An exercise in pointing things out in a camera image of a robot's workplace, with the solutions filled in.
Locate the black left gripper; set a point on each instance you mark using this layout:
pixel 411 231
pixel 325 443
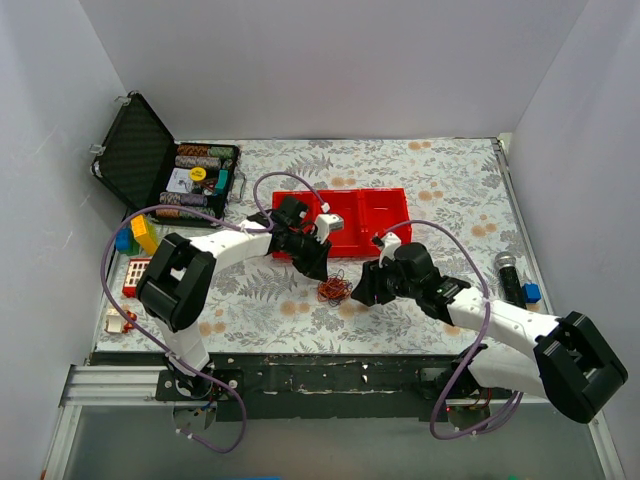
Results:
pixel 308 248

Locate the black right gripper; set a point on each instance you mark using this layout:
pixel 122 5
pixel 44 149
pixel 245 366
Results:
pixel 378 282

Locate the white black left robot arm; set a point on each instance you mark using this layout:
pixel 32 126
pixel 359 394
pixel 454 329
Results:
pixel 174 286

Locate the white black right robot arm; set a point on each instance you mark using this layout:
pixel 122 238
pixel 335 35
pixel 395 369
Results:
pixel 565 360

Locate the red three-compartment plastic tray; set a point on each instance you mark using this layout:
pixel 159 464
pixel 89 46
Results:
pixel 367 212

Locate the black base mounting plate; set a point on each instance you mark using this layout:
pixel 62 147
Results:
pixel 323 386

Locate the black handheld microphone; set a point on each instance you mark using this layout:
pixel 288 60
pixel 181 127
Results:
pixel 505 264

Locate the yellow round poker chip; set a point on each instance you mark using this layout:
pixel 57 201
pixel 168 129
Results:
pixel 198 174

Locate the small blue block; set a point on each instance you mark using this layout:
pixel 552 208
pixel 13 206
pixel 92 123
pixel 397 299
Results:
pixel 531 293

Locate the yellow toy brick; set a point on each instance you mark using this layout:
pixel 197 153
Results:
pixel 144 234

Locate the red white toy block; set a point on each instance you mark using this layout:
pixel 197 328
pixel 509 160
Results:
pixel 135 269

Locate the blue toy brick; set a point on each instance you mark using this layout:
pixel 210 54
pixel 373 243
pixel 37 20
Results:
pixel 124 240

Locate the black poker chip case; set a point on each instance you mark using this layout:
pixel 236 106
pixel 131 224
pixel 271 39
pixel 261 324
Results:
pixel 142 163

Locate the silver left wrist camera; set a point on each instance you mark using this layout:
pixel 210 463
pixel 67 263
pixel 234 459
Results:
pixel 327 223

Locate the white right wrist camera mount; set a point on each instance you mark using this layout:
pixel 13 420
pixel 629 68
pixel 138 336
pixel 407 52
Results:
pixel 387 245

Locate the aluminium rail frame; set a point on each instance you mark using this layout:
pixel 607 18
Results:
pixel 112 427

